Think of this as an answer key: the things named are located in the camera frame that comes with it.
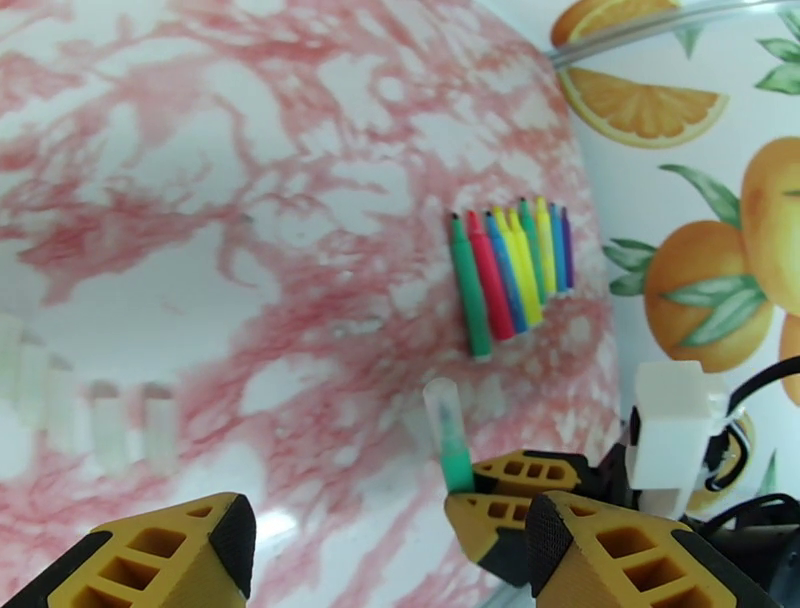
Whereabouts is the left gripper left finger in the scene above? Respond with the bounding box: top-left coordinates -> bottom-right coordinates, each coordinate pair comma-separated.
0,492 -> 258,608

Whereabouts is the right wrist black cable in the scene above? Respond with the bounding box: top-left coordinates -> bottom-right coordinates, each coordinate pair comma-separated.
702,356 -> 800,501

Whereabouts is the green marker pen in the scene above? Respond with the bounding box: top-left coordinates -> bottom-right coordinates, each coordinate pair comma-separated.
517,197 -> 551,301
421,376 -> 476,495
448,212 -> 495,363

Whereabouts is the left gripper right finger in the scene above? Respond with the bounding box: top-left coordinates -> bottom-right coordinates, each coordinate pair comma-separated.
526,490 -> 783,608

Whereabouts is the purple marker pen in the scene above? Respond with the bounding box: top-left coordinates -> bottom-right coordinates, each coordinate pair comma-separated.
559,207 -> 576,292

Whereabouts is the blue marker pen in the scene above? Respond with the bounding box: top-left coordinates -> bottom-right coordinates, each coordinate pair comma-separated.
484,212 -> 531,336
547,202 -> 570,295

